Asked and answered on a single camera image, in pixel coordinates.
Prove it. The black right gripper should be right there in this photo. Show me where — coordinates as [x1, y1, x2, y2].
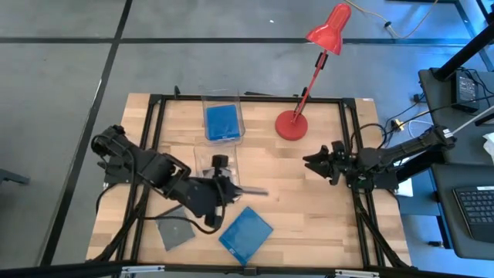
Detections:
[303, 141, 366, 186]

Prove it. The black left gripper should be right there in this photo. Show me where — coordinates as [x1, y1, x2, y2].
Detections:
[181, 154, 244, 228]

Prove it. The blue jewel case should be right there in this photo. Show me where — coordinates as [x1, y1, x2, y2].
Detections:
[218, 205, 275, 267]
[205, 103, 241, 141]

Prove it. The clear plastic bin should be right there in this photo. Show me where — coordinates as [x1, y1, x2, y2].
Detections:
[192, 142, 242, 205]
[199, 87, 247, 147]

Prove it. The white sheet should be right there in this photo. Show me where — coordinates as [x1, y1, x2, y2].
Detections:
[396, 177, 414, 198]

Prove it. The black diagonal beam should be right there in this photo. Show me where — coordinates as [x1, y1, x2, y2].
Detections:
[435, 22, 494, 82]
[397, 148, 445, 182]

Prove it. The red desk lamp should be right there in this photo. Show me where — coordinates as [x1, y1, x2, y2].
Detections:
[275, 2, 353, 141]

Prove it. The black desk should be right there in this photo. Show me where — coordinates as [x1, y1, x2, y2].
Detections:
[429, 161, 494, 260]
[418, 67, 494, 158]

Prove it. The white rod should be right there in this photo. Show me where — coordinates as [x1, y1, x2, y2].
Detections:
[449, 114, 494, 136]

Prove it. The black power supply box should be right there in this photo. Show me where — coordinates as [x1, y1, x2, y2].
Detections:
[451, 70, 481, 114]

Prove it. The black keyboard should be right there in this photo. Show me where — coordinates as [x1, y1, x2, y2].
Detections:
[452, 185, 494, 243]

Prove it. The white cloth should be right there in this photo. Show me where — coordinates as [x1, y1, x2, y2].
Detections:
[482, 132, 494, 165]

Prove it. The black stand foot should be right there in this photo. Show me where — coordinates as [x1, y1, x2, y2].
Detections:
[0, 168, 30, 185]

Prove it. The black cable bundle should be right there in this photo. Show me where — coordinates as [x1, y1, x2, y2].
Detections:
[353, 187, 414, 270]
[92, 181, 154, 264]

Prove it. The white cable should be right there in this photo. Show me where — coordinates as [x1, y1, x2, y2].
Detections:
[408, 118, 435, 139]

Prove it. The silver frame bracket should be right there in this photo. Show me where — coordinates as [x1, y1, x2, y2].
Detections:
[121, 264, 165, 275]
[334, 269, 380, 278]

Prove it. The orange floor cable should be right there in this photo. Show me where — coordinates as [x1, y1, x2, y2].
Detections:
[343, 0, 441, 39]

